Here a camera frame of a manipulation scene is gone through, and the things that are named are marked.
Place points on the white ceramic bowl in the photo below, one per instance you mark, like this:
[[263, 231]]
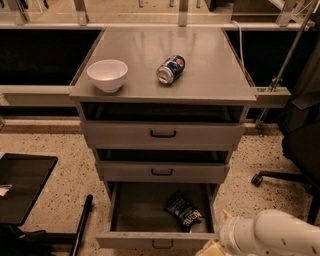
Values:
[[108, 75]]

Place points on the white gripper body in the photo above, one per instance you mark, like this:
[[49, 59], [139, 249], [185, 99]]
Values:
[[232, 232]]

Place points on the grey drawer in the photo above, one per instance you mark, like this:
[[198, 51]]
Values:
[[160, 126], [162, 165], [138, 219]]

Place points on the middle grey drawer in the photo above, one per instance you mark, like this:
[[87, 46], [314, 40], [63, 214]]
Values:
[[162, 165]]

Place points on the top grey drawer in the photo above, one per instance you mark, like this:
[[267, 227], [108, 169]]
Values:
[[160, 126]]

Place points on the grey metal shelf rail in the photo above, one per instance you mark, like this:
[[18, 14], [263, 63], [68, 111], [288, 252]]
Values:
[[37, 95]]

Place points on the bottom grey drawer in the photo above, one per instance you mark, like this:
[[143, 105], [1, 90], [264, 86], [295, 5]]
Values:
[[138, 219]]

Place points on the black floor bar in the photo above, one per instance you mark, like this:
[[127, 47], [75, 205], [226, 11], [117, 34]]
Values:
[[81, 226]]

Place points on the grey metal drawer cabinet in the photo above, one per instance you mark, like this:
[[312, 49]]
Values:
[[212, 74]]

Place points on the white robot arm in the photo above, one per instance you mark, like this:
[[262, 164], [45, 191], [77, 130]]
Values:
[[270, 233]]

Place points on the black office chair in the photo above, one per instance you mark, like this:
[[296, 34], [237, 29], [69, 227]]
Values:
[[301, 126]]

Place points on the blue chip bag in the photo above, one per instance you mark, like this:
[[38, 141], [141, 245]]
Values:
[[181, 208]]

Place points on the blue soda can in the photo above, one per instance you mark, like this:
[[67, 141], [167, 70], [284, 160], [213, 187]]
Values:
[[171, 69]]

